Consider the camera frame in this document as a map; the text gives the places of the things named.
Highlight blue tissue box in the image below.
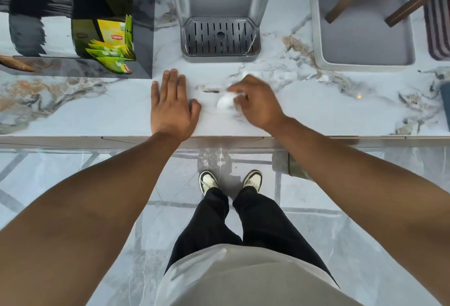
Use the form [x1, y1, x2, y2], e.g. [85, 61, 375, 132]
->
[439, 83, 450, 131]

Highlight person's left shoe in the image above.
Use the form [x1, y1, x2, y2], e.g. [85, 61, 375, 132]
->
[198, 170, 219, 196]

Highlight person's right hand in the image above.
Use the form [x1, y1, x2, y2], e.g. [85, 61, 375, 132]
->
[226, 74, 289, 134]

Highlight yellow green tea packets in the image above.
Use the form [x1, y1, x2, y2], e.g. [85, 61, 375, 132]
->
[86, 15, 136, 75]

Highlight glossy black organizer box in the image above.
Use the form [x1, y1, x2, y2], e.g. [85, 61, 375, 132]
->
[0, 0, 157, 80]

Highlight red popcorn machine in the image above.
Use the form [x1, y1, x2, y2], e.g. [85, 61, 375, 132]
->
[423, 0, 450, 62]

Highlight person's right shoe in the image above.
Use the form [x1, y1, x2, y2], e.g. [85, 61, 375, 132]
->
[242, 170, 263, 194]

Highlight black lined trash bin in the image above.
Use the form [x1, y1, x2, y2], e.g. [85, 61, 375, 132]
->
[273, 149, 314, 181]

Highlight person's shoe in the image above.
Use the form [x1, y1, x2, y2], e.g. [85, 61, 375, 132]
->
[198, 170, 219, 196]
[242, 170, 263, 194]

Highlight black trousers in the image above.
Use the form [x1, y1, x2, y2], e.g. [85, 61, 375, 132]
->
[164, 187, 340, 289]

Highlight person's right forearm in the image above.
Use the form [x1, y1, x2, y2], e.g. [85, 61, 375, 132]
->
[270, 116, 450, 306]

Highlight person's left hand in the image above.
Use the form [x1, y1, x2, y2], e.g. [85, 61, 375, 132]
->
[150, 69, 202, 143]

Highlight white marble countertop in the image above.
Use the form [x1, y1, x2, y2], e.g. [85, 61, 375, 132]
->
[0, 0, 450, 138]

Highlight person's left forearm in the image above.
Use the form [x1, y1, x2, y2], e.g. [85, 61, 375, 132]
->
[0, 133, 182, 306]

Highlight grey shirt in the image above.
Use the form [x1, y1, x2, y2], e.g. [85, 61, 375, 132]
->
[154, 244, 363, 306]

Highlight grey slotted drip tray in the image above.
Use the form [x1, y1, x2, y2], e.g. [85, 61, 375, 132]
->
[180, 17, 262, 63]

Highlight white tissue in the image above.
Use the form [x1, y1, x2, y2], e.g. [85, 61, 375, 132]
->
[216, 91, 247, 112]

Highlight grey white tray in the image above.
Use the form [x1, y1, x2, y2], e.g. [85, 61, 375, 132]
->
[307, 0, 417, 73]

